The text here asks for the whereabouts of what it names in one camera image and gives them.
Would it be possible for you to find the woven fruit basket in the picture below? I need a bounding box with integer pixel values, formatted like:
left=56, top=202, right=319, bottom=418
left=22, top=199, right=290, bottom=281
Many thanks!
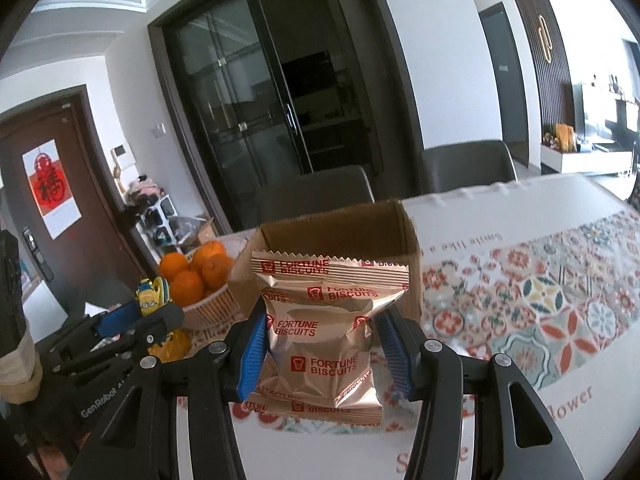
left=180, top=255, right=242, bottom=332

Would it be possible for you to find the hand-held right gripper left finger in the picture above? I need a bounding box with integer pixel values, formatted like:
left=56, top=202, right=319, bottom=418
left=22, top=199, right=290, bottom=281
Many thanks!
left=80, top=305, right=268, bottom=480

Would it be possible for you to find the white intercom panel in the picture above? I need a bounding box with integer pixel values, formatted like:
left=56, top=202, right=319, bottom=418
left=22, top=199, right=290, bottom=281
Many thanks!
left=111, top=142, right=136, bottom=168

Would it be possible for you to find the person's left hand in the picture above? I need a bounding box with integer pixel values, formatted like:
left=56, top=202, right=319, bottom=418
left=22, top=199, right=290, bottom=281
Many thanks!
left=0, top=342, right=44, bottom=404

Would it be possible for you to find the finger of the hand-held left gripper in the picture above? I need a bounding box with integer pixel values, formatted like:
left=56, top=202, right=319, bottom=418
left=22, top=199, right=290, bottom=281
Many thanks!
left=65, top=304, right=186, bottom=376
left=47, top=305, right=146, bottom=361

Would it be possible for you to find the pile of clothes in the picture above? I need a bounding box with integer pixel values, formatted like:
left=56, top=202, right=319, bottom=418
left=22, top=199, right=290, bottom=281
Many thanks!
left=125, top=175, right=166, bottom=206

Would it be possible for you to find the orange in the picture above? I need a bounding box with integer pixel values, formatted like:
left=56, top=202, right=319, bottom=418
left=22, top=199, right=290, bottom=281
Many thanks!
left=192, top=241, right=227, bottom=263
left=202, top=255, right=235, bottom=288
left=159, top=252, right=188, bottom=283
left=171, top=271, right=205, bottom=306

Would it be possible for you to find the brown entrance door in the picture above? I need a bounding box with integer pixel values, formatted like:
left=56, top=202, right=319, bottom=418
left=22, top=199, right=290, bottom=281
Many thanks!
left=0, top=85, right=146, bottom=331

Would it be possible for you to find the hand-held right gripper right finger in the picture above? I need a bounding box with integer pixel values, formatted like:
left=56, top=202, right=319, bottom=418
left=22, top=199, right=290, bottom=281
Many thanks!
left=375, top=307, right=573, bottom=480

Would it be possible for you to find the white shoe shelf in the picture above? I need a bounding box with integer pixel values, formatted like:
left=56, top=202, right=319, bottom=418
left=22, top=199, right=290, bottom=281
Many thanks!
left=135, top=195, right=178, bottom=256

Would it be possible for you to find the glass sliding door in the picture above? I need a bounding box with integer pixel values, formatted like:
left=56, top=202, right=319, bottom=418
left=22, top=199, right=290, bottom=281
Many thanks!
left=147, top=0, right=426, bottom=233

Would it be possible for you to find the black door lock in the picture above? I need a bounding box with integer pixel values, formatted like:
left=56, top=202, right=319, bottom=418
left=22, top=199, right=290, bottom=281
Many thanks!
left=22, top=227, right=55, bottom=283

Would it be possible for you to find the open box on floor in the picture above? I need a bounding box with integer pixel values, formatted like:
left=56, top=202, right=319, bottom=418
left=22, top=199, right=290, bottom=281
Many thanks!
left=170, top=214, right=220, bottom=253

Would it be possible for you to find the gold biscuit packet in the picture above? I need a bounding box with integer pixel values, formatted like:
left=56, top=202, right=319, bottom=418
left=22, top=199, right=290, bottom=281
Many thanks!
left=244, top=249, right=411, bottom=423

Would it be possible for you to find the yellow cartoon plush toy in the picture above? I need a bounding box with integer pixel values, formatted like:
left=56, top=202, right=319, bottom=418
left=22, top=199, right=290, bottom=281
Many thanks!
left=135, top=276, right=193, bottom=363

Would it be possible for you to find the gold wall ornament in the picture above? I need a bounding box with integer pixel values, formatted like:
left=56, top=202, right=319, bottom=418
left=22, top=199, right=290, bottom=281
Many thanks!
left=537, top=15, right=553, bottom=63

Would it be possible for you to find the brown cardboard box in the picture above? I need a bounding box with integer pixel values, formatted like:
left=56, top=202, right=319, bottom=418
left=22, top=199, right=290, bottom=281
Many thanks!
left=227, top=199, right=423, bottom=331

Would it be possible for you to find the white television cabinet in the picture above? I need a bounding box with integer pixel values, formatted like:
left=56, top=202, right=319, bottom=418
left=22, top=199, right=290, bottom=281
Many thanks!
left=540, top=145, right=638, bottom=176

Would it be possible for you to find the dark interior door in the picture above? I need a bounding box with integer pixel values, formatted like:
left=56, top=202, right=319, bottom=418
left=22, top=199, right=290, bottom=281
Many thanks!
left=477, top=2, right=531, bottom=166

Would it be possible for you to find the dark grey dining chair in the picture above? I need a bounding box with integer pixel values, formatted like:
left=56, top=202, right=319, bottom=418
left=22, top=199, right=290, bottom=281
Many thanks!
left=419, top=140, right=519, bottom=196
left=255, top=165, right=376, bottom=231

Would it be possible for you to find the floral patterned table runner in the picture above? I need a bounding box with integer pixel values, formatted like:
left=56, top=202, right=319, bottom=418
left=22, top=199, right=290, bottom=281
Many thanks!
left=185, top=210, right=640, bottom=436

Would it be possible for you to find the dark slatted wall panel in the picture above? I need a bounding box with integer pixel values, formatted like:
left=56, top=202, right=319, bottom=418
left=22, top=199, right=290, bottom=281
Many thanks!
left=506, top=0, right=576, bottom=136

